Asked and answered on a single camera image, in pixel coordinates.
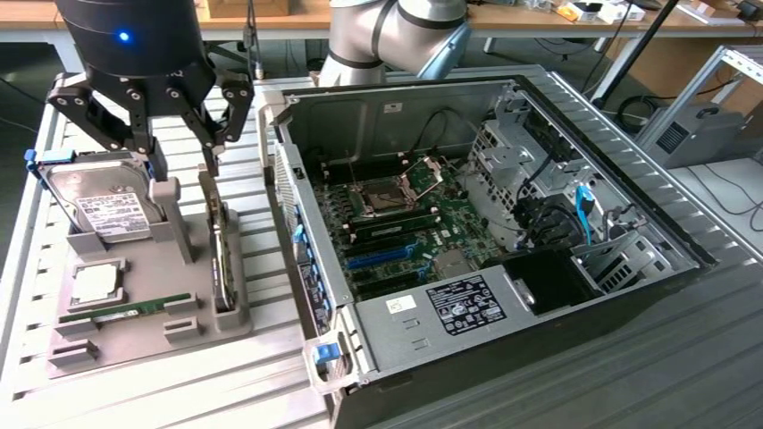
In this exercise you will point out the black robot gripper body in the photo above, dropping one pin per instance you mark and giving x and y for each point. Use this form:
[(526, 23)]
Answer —
[(137, 53)]

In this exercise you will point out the low-profile graphics card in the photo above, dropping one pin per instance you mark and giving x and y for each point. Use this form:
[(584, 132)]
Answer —
[(223, 250)]

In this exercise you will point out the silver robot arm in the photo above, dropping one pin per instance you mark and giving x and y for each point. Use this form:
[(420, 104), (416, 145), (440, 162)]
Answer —
[(370, 31)]

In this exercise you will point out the hard disk in blue carrier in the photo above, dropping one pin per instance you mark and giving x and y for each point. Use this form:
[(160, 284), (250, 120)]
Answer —
[(101, 201)]

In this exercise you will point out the RAM slot bank with lever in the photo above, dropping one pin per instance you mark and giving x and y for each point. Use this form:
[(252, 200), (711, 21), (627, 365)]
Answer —
[(334, 172)]

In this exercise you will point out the thin socket locking lever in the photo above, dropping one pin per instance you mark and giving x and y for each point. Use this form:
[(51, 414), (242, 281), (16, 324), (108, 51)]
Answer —
[(352, 170)]

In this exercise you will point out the CPU socket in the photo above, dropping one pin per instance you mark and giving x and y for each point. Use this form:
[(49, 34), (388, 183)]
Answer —
[(382, 199)]

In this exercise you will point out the metal socket cover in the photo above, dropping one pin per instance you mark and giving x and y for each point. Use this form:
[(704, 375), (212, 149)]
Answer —
[(424, 176)]

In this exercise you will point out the installed dark RAM stick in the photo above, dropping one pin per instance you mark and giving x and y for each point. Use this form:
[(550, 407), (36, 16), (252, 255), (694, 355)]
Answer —
[(394, 227)]

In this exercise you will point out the RAM slot bank with stick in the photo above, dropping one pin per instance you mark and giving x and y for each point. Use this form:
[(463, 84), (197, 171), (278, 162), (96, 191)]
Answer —
[(411, 218)]

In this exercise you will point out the silver CPU chip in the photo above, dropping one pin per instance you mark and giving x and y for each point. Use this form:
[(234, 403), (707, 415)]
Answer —
[(95, 283)]

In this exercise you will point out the gray parts rack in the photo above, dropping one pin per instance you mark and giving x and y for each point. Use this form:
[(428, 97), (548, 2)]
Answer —
[(155, 277)]

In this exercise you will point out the blue expansion slot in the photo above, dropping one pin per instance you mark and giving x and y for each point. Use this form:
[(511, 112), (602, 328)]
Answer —
[(382, 255)]

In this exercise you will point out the green motherboard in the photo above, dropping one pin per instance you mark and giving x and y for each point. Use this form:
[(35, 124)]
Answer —
[(447, 232)]

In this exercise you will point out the green loose RAM stick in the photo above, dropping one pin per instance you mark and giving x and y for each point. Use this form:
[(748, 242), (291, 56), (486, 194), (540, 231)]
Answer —
[(137, 307)]

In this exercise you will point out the silver metal disk bay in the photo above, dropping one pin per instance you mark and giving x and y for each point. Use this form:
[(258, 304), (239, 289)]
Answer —
[(500, 161)]

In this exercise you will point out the long black expansion slot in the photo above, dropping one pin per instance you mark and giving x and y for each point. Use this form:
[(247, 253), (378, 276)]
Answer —
[(390, 279), (399, 289)]

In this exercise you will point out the silver chipset heatsink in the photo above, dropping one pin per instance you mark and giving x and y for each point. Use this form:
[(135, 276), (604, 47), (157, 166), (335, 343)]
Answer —
[(452, 263)]

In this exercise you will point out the wooden desk with clutter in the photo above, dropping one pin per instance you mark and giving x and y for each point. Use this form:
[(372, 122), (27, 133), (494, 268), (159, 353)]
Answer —
[(536, 24)]

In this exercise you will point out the blue case latch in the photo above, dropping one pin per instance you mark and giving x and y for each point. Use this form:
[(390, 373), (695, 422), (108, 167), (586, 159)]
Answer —
[(324, 352)]

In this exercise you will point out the gray power supply unit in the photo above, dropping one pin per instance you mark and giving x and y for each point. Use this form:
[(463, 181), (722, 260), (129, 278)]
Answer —
[(406, 330)]

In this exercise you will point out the small white box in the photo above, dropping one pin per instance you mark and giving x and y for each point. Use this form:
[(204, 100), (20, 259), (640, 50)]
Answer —
[(580, 15)]

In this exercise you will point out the black slanted pole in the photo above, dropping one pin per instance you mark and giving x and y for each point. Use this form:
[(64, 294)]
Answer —
[(643, 40)]

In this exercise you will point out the perforated silver disk bay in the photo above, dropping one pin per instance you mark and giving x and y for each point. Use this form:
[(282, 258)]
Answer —
[(620, 268)]

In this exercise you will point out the open black PC case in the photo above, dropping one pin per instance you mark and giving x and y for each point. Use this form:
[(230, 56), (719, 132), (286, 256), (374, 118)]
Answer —
[(536, 348)]

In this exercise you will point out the gray computer tower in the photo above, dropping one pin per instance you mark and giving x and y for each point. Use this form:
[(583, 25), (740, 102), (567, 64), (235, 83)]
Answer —
[(710, 134)]

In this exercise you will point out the small black device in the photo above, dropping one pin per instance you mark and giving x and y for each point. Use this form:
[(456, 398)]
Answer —
[(748, 9)]

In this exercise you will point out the aluminium profile frame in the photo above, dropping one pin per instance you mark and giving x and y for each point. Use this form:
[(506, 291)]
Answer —
[(724, 56)]

